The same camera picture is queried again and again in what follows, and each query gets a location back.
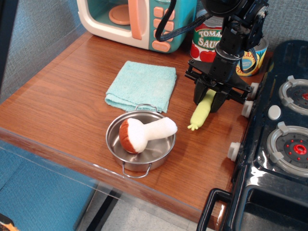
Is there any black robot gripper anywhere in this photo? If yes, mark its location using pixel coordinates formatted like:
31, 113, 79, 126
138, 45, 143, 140
185, 44, 252, 113

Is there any spoon with green handle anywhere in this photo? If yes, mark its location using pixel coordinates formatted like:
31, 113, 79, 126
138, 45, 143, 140
187, 90, 216, 131

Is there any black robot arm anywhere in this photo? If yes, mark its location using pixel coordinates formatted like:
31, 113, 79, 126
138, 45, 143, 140
185, 0, 269, 113

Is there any light blue folded cloth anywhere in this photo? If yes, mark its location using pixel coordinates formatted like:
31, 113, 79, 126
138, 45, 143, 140
105, 61, 177, 113

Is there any pineapple slices can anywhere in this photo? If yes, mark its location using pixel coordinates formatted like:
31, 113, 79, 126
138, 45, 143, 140
236, 38, 269, 77

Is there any tomato sauce can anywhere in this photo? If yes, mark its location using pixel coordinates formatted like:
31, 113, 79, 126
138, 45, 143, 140
190, 16, 223, 63

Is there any plush mushroom toy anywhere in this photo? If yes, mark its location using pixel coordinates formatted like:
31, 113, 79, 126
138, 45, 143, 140
119, 117, 178, 154

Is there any small steel pot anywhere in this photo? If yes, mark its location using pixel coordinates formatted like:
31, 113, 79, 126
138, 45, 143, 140
106, 107, 176, 179

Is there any toy microwave oven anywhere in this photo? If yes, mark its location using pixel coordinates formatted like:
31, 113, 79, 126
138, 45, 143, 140
77, 0, 187, 53

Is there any black toy stove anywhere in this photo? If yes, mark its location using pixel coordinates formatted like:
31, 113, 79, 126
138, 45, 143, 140
197, 40, 308, 231

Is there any black braided cable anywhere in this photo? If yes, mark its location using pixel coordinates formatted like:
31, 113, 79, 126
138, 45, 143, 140
154, 0, 212, 42

